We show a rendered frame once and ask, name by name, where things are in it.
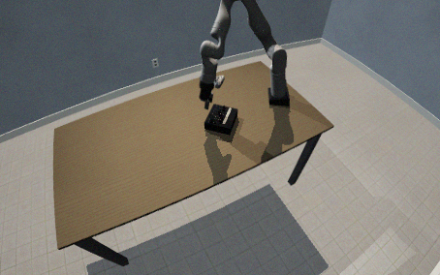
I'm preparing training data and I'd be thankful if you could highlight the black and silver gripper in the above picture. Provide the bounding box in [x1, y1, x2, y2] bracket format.
[199, 72, 225, 110]

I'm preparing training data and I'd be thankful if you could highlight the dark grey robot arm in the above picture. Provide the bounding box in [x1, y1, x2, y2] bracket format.
[201, 0, 287, 98]

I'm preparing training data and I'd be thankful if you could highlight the black lighting desk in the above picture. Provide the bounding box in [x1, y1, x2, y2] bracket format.
[204, 104, 237, 135]

